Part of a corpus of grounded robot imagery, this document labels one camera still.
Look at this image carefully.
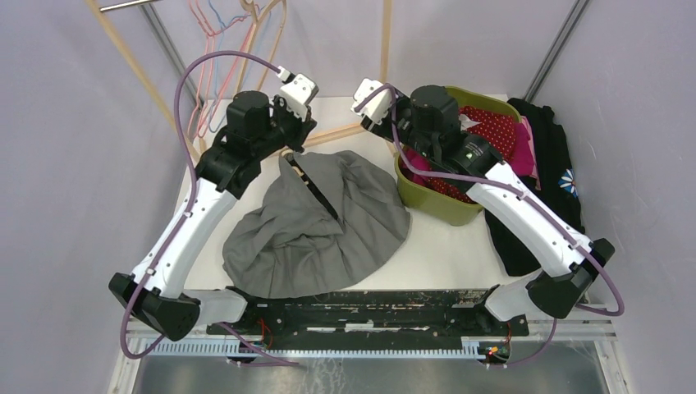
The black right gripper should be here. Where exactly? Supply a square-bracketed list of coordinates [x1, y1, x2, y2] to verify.
[361, 89, 437, 161]

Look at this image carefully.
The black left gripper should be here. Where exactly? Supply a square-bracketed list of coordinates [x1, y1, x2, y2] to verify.
[254, 94, 318, 160]

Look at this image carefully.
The wooden hanger with grey skirt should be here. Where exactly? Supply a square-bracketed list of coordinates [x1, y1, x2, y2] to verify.
[291, 164, 309, 185]

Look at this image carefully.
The red polka dot skirt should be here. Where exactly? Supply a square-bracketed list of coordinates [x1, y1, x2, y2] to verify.
[424, 106, 516, 204]

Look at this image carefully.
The pink wire hanger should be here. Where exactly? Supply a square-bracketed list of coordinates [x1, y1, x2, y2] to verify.
[186, 0, 218, 137]
[189, 1, 252, 140]

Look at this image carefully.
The magenta pleated skirt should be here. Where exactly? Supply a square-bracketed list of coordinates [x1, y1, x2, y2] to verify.
[399, 116, 540, 192]

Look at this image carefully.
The grey skirt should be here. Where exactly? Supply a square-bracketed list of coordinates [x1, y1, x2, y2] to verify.
[222, 151, 411, 299]

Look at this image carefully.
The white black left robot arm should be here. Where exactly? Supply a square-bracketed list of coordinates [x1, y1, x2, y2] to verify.
[108, 91, 317, 341]

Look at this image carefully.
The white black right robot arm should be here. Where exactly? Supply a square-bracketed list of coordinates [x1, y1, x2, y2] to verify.
[352, 79, 625, 335]

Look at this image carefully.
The olive green laundry basket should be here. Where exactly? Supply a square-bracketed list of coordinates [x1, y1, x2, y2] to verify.
[391, 86, 520, 227]

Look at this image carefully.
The wooden clothes rack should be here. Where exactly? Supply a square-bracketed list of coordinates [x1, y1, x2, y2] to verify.
[86, 1, 393, 148]

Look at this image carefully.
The black floral garment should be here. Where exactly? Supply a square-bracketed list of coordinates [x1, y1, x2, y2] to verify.
[484, 98, 585, 277]

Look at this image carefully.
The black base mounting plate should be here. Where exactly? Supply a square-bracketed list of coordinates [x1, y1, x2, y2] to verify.
[229, 289, 551, 359]

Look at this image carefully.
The left metal wall rail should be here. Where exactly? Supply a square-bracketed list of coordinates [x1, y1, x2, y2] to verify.
[140, 3, 204, 104]

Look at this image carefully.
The metal wall rail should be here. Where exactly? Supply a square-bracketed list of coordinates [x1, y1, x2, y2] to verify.
[140, 3, 204, 104]
[524, 0, 591, 102]

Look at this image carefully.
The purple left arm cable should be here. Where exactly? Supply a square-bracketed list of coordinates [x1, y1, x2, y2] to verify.
[119, 50, 303, 369]

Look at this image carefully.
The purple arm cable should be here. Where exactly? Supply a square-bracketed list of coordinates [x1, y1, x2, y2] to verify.
[119, 50, 303, 369]
[353, 83, 625, 369]

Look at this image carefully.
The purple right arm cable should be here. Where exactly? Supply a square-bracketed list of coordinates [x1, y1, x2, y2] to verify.
[353, 83, 625, 369]

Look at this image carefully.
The aluminium rail frame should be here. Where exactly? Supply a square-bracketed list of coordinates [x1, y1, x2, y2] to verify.
[108, 310, 629, 393]

